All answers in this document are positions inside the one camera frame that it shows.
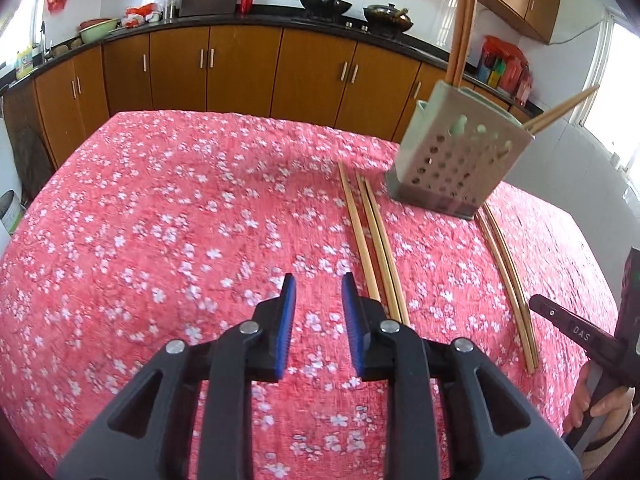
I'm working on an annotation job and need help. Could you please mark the bamboo chopstick group four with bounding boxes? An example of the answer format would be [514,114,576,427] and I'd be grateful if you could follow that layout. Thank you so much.
[363,177,410,326]
[529,90,599,137]

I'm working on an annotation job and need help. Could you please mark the bamboo chopstick group two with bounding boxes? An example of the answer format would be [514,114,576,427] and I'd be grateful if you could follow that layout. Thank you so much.
[337,162,381,300]
[522,84,601,137]

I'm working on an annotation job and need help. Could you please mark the bamboo chopstick group one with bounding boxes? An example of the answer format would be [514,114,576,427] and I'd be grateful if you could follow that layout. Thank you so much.
[475,211,536,375]
[445,0,466,86]

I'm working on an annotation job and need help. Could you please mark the bamboo chopstick group three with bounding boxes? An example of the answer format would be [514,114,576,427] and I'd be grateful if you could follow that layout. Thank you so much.
[357,174,402,323]
[452,0,477,88]

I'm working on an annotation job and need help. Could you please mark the right kitchen window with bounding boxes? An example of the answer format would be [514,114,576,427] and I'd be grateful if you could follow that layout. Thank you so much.
[582,16,639,166]

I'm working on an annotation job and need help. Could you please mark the lower wooden kitchen cabinets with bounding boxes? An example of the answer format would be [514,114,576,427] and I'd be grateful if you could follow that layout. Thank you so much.
[1,24,446,172]

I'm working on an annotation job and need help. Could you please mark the person's right hand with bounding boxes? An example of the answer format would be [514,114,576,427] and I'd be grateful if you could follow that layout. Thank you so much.
[563,361,636,440]

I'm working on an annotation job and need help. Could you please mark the red floral tablecloth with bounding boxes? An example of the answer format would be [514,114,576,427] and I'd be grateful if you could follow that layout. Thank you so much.
[1,110,585,479]

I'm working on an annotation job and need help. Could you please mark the grey perforated utensil holder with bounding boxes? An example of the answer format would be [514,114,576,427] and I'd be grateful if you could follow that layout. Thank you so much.
[385,80,534,220]

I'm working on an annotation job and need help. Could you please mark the red bags and condiment bottles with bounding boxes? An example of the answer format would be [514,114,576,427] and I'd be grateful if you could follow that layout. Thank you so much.
[477,36,533,105]

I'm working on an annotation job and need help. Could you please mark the yellow detergent bottle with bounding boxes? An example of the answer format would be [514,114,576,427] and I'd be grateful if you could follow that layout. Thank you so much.
[15,46,34,80]

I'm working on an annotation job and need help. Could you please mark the green basin on counter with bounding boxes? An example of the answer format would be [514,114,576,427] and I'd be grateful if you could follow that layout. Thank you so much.
[78,18,119,44]

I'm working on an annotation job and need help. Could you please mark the dark lidded pot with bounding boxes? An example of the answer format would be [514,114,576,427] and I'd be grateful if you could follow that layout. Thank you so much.
[362,3,413,34]

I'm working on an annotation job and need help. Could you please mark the red white bag on counter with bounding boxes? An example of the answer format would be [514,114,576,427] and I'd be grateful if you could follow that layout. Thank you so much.
[120,2,163,28]

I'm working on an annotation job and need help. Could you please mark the black gas stove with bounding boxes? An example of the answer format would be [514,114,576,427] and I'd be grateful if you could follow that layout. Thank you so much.
[291,14,370,32]

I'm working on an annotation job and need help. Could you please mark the red bottle on counter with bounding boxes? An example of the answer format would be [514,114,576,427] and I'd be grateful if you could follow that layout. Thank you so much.
[240,0,254,15]

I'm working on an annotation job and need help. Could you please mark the black wok with handle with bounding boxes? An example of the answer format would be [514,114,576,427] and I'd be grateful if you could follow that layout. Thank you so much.
[299,0,352,21]

